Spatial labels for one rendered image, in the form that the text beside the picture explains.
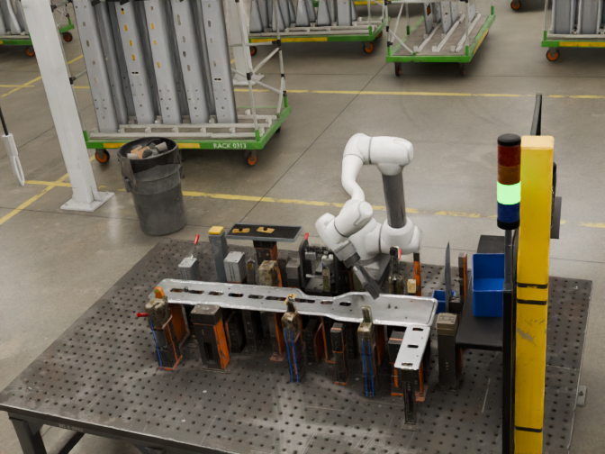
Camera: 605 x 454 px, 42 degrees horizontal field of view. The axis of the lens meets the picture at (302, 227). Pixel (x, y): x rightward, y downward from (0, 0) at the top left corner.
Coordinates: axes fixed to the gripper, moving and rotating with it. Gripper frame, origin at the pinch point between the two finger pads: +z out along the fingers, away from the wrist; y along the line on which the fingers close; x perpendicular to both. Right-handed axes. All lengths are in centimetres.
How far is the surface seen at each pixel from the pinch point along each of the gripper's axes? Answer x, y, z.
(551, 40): -249, 631, -69
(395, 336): 2.7, -10.9, 18.3
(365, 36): -84, 707, -221
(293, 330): 38.0, -6.7, -8.6
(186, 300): 77, 14, -48
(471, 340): -23.0, -22.1, 35.2
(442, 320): -17.6, -14.1, 23.4
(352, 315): 14.6, 0.2, 1.6
